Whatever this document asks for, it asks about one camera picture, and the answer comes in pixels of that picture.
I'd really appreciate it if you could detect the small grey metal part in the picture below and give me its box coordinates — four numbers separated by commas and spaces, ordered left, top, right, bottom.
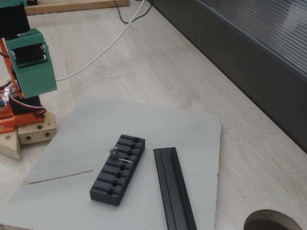
109, 147, 133, 163

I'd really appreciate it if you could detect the black slotted holder block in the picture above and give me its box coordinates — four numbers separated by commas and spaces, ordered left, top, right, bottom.
90, 134, 146, 207

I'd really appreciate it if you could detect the red controller board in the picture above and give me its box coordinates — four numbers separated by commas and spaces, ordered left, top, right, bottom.
0, 86, 12, 111

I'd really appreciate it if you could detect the light wooden base block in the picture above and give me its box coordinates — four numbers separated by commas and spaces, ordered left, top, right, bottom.
18, 111, 57, 146

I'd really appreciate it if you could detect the grey wooden board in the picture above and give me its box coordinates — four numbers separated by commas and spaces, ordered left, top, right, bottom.
0, 96, 222, 230

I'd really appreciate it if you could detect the angled light wooden plank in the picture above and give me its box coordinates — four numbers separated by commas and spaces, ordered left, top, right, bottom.
0, 126, 22, 160

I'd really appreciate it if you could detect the base servo wire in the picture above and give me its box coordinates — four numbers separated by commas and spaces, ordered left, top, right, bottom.
8, 93, 47, 118

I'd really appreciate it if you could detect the thin black cable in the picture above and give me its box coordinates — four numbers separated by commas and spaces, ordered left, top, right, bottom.
114, 0, 154, 24

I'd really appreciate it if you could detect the white usb cable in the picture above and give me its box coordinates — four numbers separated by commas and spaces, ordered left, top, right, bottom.
55, 0, 146, 81

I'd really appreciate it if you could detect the black aluminium profile rail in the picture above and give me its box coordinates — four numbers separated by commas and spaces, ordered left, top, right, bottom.
153, 147, 197, 230

